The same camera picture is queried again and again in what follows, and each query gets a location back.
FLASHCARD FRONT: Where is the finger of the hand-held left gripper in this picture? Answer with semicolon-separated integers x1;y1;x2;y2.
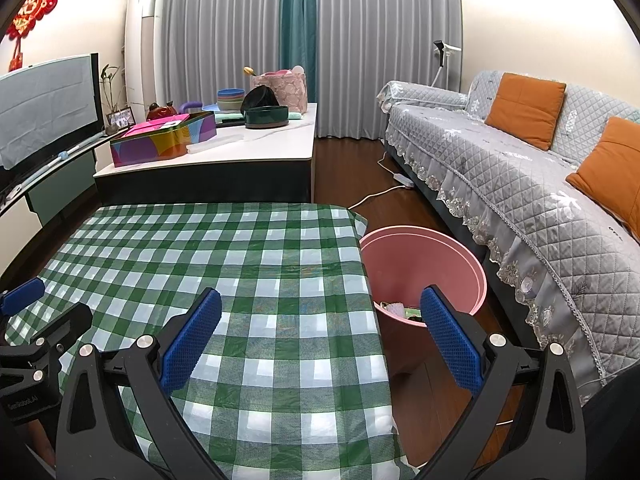
0;277;46;318
7;302;94;357

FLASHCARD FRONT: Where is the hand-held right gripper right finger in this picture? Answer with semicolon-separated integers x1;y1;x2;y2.
415;285;586;480

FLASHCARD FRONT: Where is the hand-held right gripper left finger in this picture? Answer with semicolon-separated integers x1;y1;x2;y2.
55;287;223;480

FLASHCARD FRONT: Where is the pink plastic bin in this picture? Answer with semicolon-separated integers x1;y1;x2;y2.
359;226;487;333

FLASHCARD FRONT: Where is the green checked tablecloth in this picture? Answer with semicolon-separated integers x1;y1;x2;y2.
0;202;416;480

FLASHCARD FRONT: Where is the grey green television cabinet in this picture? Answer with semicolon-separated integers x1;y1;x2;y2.
0;127;131;226

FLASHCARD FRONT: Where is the white stick with blue bead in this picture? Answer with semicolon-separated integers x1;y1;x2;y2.
0;147;81;196

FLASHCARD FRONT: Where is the grey quilted sofa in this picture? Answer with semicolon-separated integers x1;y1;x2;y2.
377;70;640;396

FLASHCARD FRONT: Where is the covered television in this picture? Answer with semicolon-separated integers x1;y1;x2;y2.
0;52;107;196

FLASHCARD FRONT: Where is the white topped coffee table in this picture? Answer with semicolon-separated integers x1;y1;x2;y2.
93;102;319;206

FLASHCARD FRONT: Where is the colourful gift box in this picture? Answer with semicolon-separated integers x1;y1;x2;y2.
110;112;217;168

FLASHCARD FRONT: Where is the orange cushion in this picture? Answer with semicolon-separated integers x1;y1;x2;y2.
566;116;640;241
484;72;567;151

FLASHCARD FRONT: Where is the mint green tray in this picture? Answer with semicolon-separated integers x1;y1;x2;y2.
215;110;303;121

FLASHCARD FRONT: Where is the red brown teapot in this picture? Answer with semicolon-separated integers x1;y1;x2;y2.
146;101;178;121

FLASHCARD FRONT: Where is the bamboo plant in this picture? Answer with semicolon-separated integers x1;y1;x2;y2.
100;64;126;111

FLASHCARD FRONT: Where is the green round tin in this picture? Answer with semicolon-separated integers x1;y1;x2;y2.
244;105;290;129

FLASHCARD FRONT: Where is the stack of coloured bowls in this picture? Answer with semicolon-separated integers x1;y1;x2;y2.
216;88;247;112

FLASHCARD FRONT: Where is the black hat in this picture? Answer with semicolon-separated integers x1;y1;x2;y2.
240;85;278;113

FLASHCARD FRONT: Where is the pink lace basket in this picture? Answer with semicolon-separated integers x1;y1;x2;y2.
251;71;307;114

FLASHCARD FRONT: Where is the white standing air conditioner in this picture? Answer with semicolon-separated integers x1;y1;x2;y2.
124;0;165;123

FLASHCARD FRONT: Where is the white floor stand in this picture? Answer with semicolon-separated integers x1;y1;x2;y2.
432;40;463;93

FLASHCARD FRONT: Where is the grey curtain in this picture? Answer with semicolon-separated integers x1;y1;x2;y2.
152;0;466;138

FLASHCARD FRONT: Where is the teal curtain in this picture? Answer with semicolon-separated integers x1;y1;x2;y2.
279;0;318;103

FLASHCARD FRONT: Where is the white power strip with cable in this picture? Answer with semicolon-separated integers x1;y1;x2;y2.
348;152;406;211

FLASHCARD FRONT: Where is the photo frame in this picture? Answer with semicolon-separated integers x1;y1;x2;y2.
106;106;136;128

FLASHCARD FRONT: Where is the red knot wall ornament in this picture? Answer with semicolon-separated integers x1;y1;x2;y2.
6;0;59;72

